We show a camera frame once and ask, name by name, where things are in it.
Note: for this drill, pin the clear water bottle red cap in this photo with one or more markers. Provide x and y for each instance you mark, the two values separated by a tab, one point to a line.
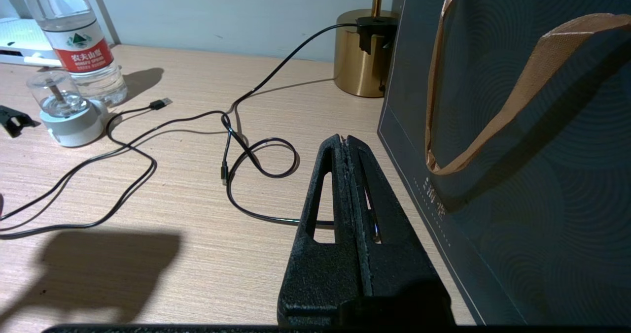
81	52

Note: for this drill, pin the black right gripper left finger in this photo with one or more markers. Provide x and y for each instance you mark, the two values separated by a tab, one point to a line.
320	279

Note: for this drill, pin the black block on lamp base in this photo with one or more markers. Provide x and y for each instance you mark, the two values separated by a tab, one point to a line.
377	27

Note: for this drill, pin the dark blue gift bag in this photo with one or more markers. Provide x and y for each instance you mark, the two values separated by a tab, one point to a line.
567	224

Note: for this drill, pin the brass desk lamp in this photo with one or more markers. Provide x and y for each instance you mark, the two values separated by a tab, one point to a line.
357	57

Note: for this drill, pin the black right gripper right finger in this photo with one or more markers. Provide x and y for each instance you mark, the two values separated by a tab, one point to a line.
394	274

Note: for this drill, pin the small white clear-dome humidifier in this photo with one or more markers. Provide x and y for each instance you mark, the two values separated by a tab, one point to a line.
71	123

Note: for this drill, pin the white wifi router with antennas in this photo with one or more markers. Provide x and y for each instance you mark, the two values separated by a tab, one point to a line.
19	40

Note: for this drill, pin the small black plastic clip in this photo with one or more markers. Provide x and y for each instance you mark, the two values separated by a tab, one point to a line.
13	121

